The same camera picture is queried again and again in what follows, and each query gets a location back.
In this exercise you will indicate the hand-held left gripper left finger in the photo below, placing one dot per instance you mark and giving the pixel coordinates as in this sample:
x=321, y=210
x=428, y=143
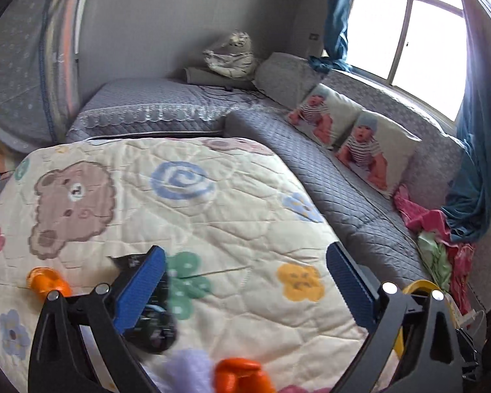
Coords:
x=141, y=290

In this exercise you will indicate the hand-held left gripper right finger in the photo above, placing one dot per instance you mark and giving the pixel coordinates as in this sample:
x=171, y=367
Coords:
x=352, y=286

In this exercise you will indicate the black plastic bag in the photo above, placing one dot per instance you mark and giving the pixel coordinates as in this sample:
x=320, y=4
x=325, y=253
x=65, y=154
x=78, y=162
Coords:
x=159, y=323

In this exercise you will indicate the yellow trash bin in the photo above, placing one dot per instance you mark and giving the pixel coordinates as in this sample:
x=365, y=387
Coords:
x=421, y=285

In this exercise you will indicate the lavender foam net sleeve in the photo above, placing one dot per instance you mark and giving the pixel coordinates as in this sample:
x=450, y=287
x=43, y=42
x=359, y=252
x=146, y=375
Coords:
x=184, y=370

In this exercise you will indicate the orange plastic container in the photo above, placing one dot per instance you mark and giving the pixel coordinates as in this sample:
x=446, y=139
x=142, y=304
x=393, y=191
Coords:
x=45, y=280

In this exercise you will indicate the pink plastic bag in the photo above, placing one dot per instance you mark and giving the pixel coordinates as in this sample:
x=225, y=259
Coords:
x=302, y=389

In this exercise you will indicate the orange foil wrapper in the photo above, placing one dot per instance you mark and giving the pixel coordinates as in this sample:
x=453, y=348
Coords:
x=239, y=376

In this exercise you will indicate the green cloth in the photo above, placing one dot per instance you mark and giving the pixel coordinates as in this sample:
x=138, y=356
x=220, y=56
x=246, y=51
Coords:
x=433, y=254

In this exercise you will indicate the grey quilted corner sofa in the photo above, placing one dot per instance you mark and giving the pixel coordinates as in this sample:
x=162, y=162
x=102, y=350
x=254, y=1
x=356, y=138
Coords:
x=352, y=196

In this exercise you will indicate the pink cloth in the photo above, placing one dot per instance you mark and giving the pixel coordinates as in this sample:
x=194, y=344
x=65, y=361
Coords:
x=423, y=219

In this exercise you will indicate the cartoon bear printed blanket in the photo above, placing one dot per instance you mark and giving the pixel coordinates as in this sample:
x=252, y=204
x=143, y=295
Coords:
x=237, y=229

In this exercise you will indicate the white power strip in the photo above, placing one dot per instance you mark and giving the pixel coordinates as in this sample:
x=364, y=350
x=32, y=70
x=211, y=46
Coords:
x=472, y=318

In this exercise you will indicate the baby print pillow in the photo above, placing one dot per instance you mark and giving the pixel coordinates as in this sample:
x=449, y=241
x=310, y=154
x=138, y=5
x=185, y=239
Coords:
x=366, y=147
x=315, y=110

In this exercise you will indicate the grey folded pillow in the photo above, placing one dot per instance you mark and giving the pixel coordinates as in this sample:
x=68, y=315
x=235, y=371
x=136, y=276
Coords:
x=200, y=75

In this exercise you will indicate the wardrobe under striped cloth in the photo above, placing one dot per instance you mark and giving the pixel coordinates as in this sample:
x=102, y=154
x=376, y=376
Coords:
x=24, y=69

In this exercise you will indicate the plush tiger in plastic bag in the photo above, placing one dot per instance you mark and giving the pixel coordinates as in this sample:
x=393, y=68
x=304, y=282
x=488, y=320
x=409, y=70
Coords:
x=231, y=55

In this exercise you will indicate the large window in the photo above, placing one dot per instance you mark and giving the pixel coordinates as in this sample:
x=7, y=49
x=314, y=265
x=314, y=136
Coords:
x=405, y=28

